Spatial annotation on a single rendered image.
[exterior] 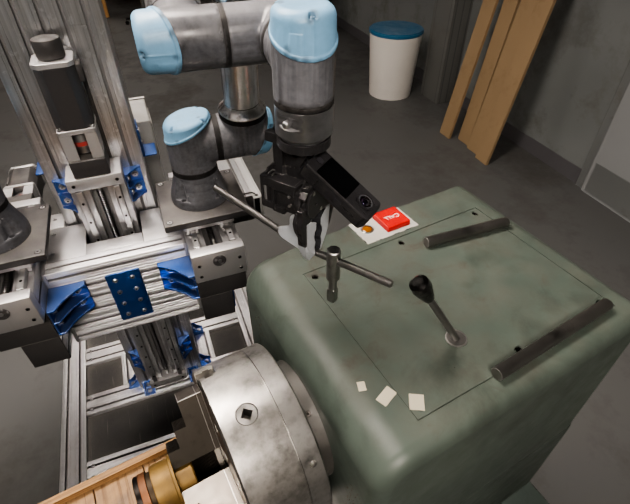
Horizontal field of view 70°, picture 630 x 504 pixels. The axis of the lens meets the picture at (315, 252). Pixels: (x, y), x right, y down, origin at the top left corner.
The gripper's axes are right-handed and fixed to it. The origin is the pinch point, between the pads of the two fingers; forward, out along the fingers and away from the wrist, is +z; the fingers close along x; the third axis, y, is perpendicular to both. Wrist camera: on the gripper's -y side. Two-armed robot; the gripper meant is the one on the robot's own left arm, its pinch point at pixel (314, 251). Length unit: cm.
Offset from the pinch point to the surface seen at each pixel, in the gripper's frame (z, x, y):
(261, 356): 16.1, 12.0, 2.9
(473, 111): 117, -325, 45
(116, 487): 51, 36, 25
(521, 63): 67, -307, 18
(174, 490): 27.4, 33.4, 4.8
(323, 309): 13.3, -0.4, -1.8
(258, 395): 14.9, 18.6, -1.5
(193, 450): 25.7, 27.6, 5.9
